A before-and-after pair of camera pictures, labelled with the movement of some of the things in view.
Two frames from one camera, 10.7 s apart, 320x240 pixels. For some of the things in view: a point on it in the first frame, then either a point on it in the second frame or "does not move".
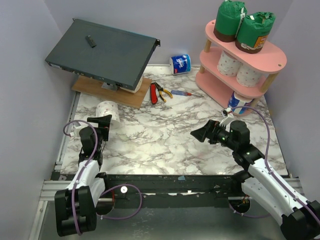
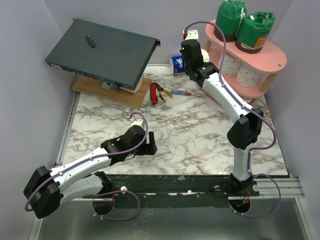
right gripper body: (213, 133) → (187, 49)
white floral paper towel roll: (249, 77) does not move
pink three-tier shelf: (226, 90) does not move
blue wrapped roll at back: (180, 64) does not move
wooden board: (93, 87) does not move
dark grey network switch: (116, 57) does not move
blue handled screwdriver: (184, 93) does not move
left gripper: (103, 125) → (149, 149)
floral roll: (106, 108) → (205, 55)
